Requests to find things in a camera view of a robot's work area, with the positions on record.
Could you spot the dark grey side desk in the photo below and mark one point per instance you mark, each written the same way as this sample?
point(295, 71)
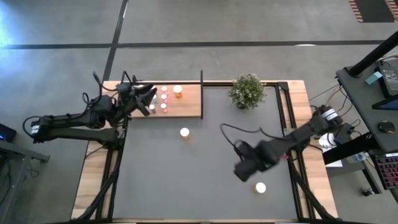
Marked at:
point(357, 102)

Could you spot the black aluminium rig frame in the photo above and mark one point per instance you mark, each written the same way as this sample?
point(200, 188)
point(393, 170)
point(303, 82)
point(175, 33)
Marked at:
point(214, 84)

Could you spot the teal small box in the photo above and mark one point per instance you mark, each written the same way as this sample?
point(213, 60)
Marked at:
point(373, 78)

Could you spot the black caster wheel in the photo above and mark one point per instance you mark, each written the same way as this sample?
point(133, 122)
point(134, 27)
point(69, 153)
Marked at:
point(367, 191)

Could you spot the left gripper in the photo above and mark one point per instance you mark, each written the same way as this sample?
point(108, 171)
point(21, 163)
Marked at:
point(126, 95)

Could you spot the red clamp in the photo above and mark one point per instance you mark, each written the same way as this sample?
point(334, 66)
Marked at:
point(284, 157)

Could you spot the black pole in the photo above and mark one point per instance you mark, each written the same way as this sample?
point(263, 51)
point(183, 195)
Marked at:
point(373, 54)

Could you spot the white paper sheet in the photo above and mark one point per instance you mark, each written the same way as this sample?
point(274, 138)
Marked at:
point(335, 164)

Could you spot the grey table mat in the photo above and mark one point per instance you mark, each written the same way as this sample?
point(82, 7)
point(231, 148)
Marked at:
point(202, 174)

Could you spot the dark metal side table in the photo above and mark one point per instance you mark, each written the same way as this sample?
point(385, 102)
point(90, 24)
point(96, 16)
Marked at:
point(18, 152)

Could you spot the wooden shelf board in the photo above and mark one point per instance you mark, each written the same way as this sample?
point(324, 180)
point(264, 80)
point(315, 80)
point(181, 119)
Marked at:
point(186, 105)

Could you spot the black device white label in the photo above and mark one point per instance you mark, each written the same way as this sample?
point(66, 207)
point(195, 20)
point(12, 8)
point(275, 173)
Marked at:
point(390, 77)

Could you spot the orange medicine bottle white cap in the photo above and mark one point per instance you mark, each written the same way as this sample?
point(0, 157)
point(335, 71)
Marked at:
point(260, 187)
point(177, 89)
point(184, 132)

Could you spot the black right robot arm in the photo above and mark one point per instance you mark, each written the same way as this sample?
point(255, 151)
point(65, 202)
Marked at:
point(304, 130)

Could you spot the black desk leg frame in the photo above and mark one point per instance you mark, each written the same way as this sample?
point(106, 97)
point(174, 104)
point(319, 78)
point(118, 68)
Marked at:
point(351, 147)

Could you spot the clear plastic water bottle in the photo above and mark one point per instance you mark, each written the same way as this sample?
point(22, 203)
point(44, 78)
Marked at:
point(356, 157)

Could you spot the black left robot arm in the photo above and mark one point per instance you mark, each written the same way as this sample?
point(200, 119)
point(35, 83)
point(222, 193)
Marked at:
point(71, 119)

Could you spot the black computer mouse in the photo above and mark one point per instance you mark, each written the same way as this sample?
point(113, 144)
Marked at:
point(386, 126)

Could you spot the backlit black keyboard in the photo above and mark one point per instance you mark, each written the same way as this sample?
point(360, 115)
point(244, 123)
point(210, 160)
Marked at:
point(387, 171)

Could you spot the green potted plant black pot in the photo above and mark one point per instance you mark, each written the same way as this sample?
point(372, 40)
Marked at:
point(247, 91)

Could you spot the black floor mat striped border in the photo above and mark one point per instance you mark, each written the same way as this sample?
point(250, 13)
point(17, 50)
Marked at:
point(373, 11)

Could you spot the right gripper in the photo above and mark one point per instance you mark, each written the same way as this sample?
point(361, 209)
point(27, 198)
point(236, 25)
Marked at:
point(259, 154)

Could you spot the black computer blue light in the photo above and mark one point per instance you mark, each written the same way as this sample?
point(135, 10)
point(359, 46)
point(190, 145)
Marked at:
point(6, 133)

